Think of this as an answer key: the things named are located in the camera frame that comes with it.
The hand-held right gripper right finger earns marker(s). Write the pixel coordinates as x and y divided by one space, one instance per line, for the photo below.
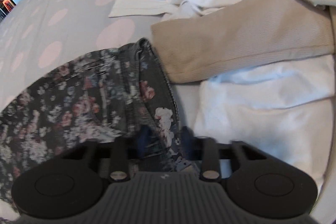
187 142

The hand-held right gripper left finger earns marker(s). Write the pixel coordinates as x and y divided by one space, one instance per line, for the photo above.
143 142

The dark floral pants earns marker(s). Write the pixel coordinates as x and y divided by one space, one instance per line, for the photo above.
78 108

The white garment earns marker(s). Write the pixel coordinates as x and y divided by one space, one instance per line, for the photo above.
262 108

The beige ribbed garment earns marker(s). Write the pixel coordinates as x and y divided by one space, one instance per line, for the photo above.
236 37

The orange stool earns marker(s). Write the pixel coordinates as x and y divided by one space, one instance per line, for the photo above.
8 5

